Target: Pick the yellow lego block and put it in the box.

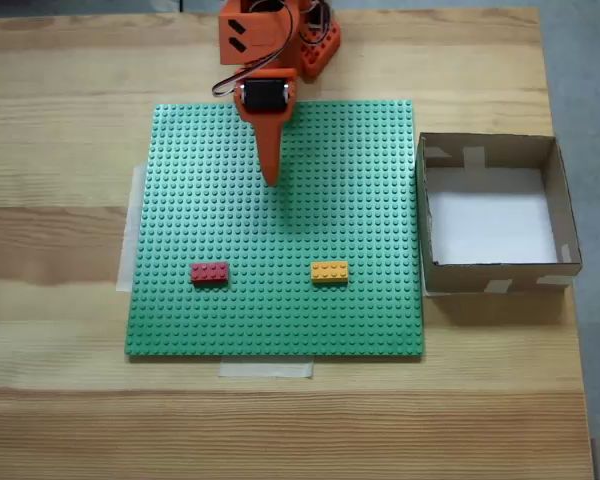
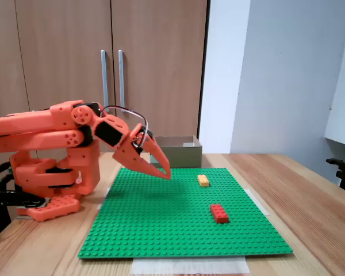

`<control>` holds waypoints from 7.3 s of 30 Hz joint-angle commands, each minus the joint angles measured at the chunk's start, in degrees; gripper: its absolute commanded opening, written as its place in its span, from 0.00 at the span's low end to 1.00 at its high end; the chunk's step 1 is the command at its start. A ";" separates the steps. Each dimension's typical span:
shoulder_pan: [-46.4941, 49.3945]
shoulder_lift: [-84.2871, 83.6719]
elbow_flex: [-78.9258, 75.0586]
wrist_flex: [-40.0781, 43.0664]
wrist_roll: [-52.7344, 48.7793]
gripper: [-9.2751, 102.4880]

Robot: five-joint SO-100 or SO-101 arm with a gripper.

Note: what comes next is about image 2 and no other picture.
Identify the yellow lego block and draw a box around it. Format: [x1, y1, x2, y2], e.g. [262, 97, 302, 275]
[197, 174, 211, 189]

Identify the cardboard box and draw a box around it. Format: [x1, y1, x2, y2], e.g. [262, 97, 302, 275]
[145, 135, 204, 168]

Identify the green lego baseplate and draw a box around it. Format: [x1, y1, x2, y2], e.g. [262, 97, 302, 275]
[77, 167, 294, 260]

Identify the red lego block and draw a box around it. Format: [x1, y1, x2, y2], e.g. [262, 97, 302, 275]
[209, 204, 230, 224]

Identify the translucent tape strip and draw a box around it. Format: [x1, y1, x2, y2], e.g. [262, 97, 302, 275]
[248, 187, 271, 217]
[96, 187, 112, 211]

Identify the translucent tape sheet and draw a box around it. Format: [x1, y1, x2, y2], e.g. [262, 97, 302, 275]
[131, 256, 251, 275]

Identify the wooden cabinet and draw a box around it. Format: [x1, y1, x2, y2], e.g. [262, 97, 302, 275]
[0, 0, 211, 190]

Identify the black table clamp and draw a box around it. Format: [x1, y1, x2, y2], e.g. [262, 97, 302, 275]
[0, 190, 48, 243]

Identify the white board panel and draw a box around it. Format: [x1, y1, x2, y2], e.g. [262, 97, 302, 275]
[324, 0, 345, 148]

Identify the gripper motor cable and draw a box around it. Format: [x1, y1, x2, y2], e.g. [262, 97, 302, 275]
[99, 105, 150, 145]

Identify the metal cabinet handle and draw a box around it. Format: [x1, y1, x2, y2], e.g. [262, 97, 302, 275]
[117, 49, 126, 109]
[100, 49, 110, 108]

